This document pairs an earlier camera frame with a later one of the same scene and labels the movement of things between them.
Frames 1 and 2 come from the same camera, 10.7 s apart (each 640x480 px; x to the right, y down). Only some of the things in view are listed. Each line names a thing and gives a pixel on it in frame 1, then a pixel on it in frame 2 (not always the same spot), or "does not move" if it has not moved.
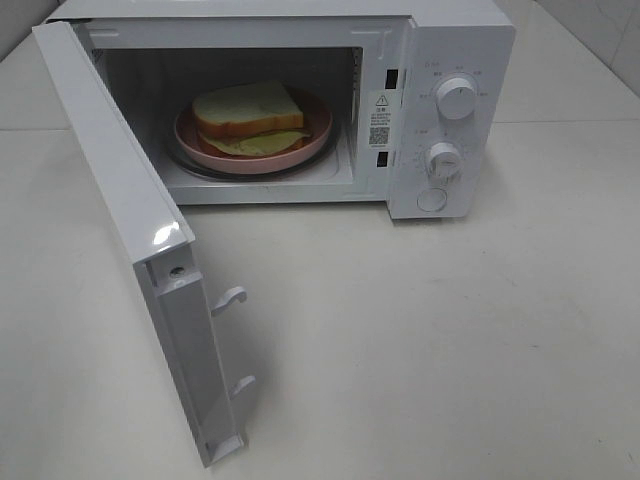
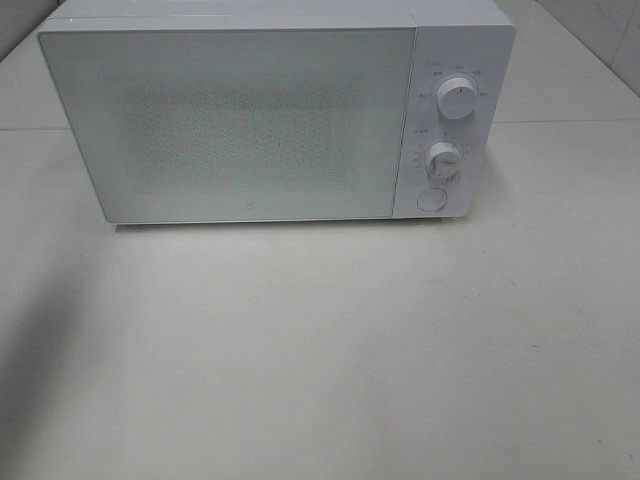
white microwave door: [130, 198] to [240, 124]
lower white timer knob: [444, 160] does not move
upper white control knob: [456, 98] does not move
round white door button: [432, 200] does not move
